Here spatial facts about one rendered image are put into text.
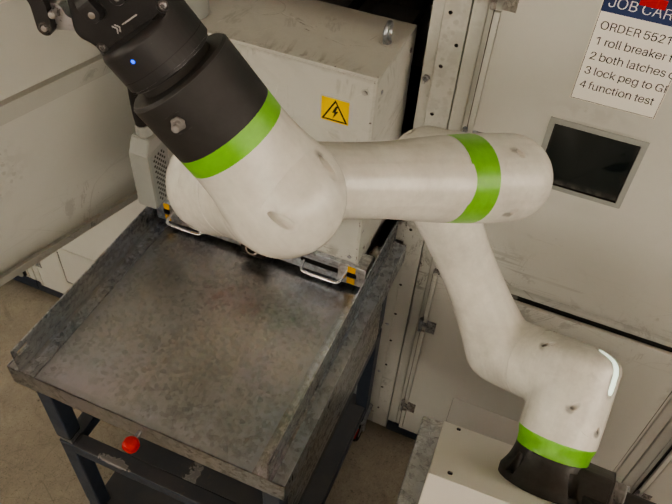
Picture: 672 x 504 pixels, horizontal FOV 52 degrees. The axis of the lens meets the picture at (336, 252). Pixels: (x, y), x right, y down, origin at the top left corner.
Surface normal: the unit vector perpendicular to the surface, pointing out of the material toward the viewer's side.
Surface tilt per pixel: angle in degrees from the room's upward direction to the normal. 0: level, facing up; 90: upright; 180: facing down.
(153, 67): 77
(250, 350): 0
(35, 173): 90
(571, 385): 47
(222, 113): 65
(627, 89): 90
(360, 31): 0
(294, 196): 53
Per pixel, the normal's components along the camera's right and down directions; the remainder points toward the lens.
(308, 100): -0.39, 0.65
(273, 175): 0.33, 0.26
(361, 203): 0.47, 0.62
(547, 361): -0.77, -0.25
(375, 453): 0.05, -0.69
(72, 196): 0.79, 0.47
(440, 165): 0.44, -0.24
